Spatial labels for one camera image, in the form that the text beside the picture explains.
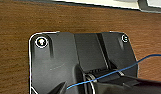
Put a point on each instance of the dark robot base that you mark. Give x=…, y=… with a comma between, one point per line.
x=52, y=63

